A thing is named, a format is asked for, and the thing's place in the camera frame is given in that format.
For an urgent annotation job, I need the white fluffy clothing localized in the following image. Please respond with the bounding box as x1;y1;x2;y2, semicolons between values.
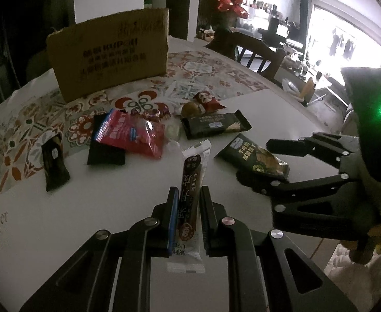
324;244;381;300

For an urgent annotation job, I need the golden round candy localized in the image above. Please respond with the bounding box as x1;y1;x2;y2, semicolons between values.
181;102;201;118

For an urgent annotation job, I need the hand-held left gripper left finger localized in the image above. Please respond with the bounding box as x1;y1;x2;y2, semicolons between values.
18;187;180;312

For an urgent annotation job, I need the small black snack packet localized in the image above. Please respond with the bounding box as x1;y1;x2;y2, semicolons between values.
41;133;71;192

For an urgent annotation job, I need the flat black packet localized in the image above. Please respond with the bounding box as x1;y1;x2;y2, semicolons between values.
87;114;126;166

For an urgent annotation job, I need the black wafer biscuit packet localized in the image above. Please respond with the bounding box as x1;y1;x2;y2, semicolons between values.
181;110;253;140

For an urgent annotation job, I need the small red wrapped candy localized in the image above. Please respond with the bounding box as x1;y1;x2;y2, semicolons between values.
143;109;170;121

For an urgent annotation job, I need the cardboard box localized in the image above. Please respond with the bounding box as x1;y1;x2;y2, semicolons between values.
46;7;170;103

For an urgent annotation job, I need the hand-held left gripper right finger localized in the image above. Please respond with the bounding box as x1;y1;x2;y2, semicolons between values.
200;185;358;312

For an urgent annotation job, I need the dark wooden chair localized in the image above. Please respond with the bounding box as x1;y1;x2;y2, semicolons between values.
205;26;285;79

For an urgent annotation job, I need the clear wrapped candy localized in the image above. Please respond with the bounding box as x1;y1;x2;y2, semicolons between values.
163;140;181;154
165;122;182;140

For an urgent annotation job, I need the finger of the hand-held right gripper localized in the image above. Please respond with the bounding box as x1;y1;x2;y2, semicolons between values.
236;168;373;239
266;133;362;173

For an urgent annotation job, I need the green and black biscuit packet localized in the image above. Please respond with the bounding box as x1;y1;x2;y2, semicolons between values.
215;133;290;183

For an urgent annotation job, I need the white and brown snack bar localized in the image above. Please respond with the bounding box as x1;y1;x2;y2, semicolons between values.
167;139;211;274

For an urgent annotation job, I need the small red candy packet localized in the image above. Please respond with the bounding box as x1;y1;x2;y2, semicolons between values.
194;91;227;114

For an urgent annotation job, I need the red snack bag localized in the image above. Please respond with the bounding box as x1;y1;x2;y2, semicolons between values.
95;109;166;159

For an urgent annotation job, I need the patterned table mat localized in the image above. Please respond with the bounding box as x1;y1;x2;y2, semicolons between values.
0;50;269;205

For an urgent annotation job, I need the red balloon flower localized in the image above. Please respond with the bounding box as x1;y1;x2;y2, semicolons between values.
217;0;249;18

